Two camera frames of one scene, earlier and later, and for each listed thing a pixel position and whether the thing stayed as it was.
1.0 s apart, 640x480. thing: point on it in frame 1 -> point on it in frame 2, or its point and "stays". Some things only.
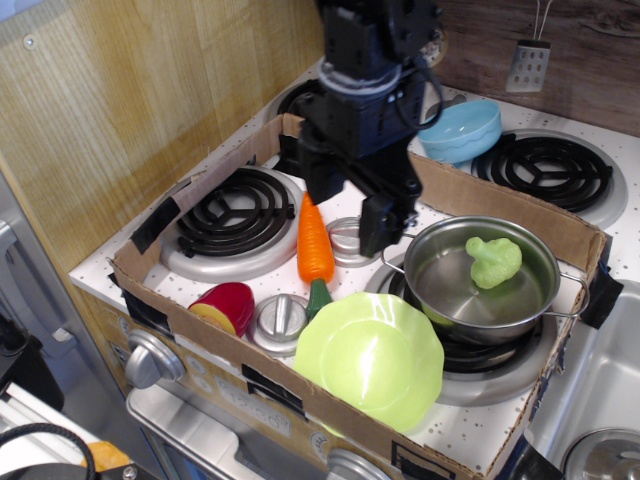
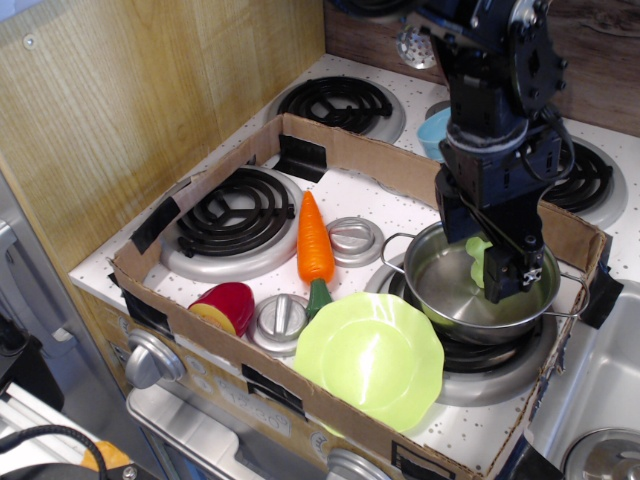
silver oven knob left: (151, 361) stays
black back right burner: (570, 168) stays
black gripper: (361, 119) -> (506, 186)
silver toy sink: (588, 424) stays
